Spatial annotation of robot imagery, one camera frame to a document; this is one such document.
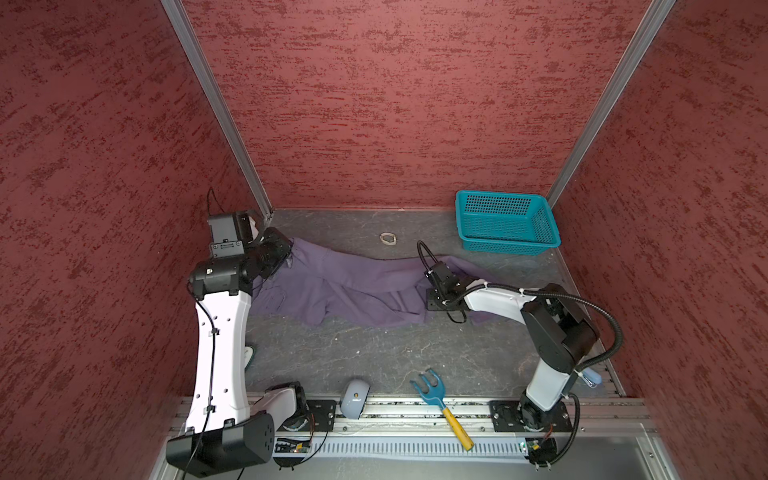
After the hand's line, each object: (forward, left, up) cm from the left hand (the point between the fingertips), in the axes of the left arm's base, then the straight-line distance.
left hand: (294, 248), depth 70 cm
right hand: (0, -37, -31) cm, 48 cm away
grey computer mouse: (-28, -15, -22) cm, 39 cm away
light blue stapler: (-21, -78, -28) cm, 86 cm away
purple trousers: (+3, -8, -24) cm, 25 cm away
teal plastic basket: (+37, -70, -30) cm, 85 cm away
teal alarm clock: (-16, +17, -30) cm, 37 cm away
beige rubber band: (+28, -19, -29) cm, 45 cm away
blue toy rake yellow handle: (-25, -36, -29) cm, 52 cm away
